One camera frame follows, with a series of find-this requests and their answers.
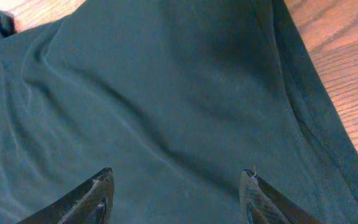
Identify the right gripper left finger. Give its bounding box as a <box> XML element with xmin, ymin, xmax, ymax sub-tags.
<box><xmin>18</xmin><ymin>167</ymin><xmax>114</xmax><ymax>224</ymax></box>

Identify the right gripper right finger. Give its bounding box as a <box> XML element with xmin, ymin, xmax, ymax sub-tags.
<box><xmin>239</xmin><ymin>169</ymin><xmax>320</xmax><ymax>224</ymax></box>

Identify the black polo shirt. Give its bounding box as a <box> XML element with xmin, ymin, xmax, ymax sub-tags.
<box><xmin>0</xmin><ymin>0</ymin><xmax>358</xmax><ymax>223</ymax></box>

